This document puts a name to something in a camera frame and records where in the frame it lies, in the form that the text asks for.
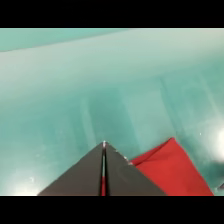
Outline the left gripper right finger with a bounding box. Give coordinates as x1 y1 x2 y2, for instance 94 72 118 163
104 141 168 197

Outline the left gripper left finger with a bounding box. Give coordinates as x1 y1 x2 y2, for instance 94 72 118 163
37 141 105 197

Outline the red T-shirt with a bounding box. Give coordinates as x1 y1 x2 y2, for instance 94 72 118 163
100 136 215 197

